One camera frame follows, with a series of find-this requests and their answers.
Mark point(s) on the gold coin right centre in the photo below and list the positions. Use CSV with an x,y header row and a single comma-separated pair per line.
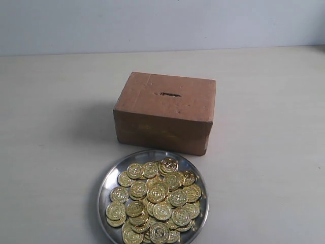
x,y
178,198

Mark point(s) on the gold coin far left upper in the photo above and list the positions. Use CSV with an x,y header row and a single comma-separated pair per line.
x,y
124,180

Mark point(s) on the round steel plate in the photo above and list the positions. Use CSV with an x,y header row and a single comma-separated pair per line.
x,y
110,182

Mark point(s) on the gold coin lower right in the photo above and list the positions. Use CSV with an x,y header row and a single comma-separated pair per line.
x,y
181,216

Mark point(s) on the brown cardboard slotted box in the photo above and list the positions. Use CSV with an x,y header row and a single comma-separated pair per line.
x,y
166,112

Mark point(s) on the gold coin top of pile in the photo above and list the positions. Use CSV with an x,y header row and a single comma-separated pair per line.
x,y
168,165

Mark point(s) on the gold coin lower left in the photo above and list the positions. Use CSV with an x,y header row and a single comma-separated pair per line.
x,y
115,211

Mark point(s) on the gold coin left middle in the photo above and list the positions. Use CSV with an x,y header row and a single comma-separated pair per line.
x,y
119,194

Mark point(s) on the gold coin upper right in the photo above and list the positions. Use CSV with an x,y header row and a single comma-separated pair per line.
x,y
189,177

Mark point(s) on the gold coin bottom centre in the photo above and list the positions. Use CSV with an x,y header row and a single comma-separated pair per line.
x,y
159,233

